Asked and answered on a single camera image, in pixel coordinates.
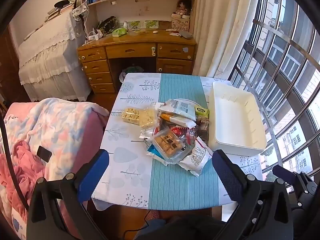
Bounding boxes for doll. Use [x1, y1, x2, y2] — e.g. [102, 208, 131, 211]
[175, 0, 193, 15]

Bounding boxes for metal window bars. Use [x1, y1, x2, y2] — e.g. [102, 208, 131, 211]
[229, 0, 320, 193]

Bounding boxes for printed cardboard box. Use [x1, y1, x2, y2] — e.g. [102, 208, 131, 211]
[171, 17, 190, 32]

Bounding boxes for white cracker packet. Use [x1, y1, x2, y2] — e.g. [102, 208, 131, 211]
[178, 137, 213, 178]

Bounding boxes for green snack packet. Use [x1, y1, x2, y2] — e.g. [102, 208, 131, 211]
[194, 106, 209, 118]

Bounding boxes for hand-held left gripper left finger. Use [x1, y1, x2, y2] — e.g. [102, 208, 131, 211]
[26, 149, 110, 240]

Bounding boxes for pale blue white snack packet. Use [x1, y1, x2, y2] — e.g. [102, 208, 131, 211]
[157, 99, 197, 128]

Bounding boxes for black phone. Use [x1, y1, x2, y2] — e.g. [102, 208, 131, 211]
[37, 145, 52, 163]

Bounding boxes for white plastic bin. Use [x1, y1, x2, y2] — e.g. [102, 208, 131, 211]
[208, 81, 268, 157]

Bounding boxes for red white snack packet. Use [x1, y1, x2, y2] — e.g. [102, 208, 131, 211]
[172, 126, 197, 145]

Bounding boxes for wooden bookshelf with books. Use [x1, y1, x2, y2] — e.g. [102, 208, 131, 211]
[79, 0, 197, 30]

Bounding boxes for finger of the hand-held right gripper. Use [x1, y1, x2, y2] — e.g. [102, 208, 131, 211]
[272, 164, 300, 188]

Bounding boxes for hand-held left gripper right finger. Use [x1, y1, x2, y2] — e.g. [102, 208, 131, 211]
[212, 149, 294, 240]

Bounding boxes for pink floral blanket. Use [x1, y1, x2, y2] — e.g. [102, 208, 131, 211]
[0, 97, 110, 240]

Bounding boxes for green floral placemat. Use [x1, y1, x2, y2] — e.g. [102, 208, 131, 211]
[128, 20, 158, 30]

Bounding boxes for clear biscuit tray packet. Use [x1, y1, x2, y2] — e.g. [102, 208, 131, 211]
[121, 107, 157, 127]

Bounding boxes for white curtain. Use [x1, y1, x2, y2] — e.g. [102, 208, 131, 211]
[191, 0, 263, 80]

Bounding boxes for white charger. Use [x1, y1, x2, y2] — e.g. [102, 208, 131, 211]
[87, 31, 103, 42]

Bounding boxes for wooden desk with drawers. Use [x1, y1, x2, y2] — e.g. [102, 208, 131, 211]
[77, 29, 197, 94]

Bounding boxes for leaf print tablecloth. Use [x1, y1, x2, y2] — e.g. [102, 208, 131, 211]
[91, 73, 263, 212]

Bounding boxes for dark patterned bag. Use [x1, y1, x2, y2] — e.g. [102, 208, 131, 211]
[97, 16, 118, 34]

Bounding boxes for white lace cover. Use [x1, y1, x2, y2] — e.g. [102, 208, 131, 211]
[18, 10, 92, 102]

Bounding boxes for printed cloth bag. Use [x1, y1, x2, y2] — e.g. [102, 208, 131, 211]
[72, 4, 89, 18]

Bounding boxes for black cable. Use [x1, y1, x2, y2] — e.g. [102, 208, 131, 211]
[0, 117, 30, 210]

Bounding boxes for clear brown cookie packet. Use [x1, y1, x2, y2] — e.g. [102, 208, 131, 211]
[151, 127, 188, 159]

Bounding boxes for orange edged snack packet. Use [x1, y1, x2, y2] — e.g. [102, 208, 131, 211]
[160, 112, 180, 124]

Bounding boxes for plastic bag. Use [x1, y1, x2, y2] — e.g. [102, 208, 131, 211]
[119, 66, 145, 83]

